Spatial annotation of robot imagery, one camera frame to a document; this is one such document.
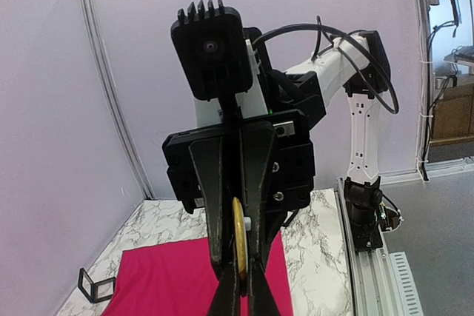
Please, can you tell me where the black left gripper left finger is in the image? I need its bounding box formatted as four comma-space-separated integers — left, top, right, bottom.
207, 259, 241, 316

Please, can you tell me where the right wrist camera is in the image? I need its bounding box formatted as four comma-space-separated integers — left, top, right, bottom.
170, 0, 270, 127

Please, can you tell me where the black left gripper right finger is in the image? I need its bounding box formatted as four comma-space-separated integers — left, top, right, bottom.
247, 256, 281, 316

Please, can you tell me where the cardboard box outside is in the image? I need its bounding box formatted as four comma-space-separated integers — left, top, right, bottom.
431, 84, 473, 146

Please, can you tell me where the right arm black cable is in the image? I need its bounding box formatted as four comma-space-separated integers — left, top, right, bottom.
255, 15, 400, 115

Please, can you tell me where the aluminium front frame rail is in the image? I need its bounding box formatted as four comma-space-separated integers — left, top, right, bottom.
336, 178, 423, 315

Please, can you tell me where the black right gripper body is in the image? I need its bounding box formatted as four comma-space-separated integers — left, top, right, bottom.
162, 110, 316, 213

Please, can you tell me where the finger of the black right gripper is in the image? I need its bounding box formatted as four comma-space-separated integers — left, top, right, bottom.
239, 121, 283, 267
189, 136, 234, 280

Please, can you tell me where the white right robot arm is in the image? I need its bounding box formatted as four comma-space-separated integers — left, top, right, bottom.
163, 31, 390, 280

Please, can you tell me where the black brooch box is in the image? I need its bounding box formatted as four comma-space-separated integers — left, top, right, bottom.
77, 268, 116, 304

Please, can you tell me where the magenta t-shirt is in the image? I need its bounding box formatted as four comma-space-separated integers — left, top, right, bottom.
104, 236, 294, 316

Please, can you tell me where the aluminium right corner post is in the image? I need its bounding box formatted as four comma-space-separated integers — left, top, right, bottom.
81, 0, 156, 200

